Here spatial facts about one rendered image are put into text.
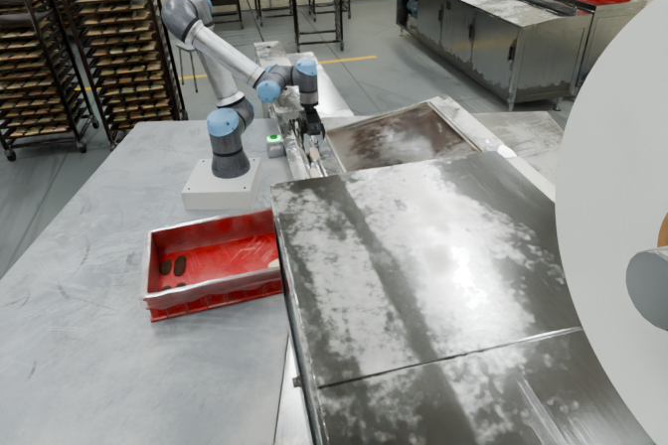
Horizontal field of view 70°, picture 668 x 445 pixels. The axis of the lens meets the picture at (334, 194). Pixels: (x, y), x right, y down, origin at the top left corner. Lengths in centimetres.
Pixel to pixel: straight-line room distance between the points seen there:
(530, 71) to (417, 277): 379
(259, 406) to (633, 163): 104
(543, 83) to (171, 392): 397
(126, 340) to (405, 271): 89
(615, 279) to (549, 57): 421
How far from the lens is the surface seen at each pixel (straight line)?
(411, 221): 88
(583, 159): 34
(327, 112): 254
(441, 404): 63
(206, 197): 181
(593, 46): 496
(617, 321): 35
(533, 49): 441
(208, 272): 156
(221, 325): 139
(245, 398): 124
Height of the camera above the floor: 183
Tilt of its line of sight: 33 degrees down
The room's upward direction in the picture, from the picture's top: 3 degrees counter-clockwise
